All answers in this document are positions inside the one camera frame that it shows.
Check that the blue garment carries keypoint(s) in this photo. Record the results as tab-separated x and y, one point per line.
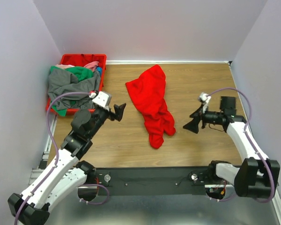
99	69

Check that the grey t shirt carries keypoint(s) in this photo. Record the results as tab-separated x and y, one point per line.
70	86

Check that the red plastic bin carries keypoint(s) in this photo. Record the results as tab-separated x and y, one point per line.
80	60

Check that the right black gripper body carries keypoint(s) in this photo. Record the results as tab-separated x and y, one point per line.
210	117

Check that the aluminium frame rail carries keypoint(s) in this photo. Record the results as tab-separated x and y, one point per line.
47	148

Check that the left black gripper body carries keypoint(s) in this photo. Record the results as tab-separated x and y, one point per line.
100	116

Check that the pink t shirt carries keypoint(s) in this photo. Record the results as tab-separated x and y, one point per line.
92	65

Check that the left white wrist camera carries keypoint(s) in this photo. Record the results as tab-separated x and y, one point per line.
101	99

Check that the red t shirt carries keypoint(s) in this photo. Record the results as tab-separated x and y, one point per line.
147	95

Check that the green t shirt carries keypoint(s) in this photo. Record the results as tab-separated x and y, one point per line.
82	71

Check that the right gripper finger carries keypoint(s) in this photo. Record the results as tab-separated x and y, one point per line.
197	113
193	125

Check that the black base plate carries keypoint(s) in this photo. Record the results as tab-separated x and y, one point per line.
187	180

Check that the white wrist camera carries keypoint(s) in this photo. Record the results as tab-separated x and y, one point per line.
204	98
101	99

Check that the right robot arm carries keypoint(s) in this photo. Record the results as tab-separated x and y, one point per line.
257	177

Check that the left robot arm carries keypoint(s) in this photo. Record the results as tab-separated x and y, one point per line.
66	172

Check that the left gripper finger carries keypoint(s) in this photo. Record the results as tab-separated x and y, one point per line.
119	111
112	116

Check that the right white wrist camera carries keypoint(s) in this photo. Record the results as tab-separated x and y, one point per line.
204	98

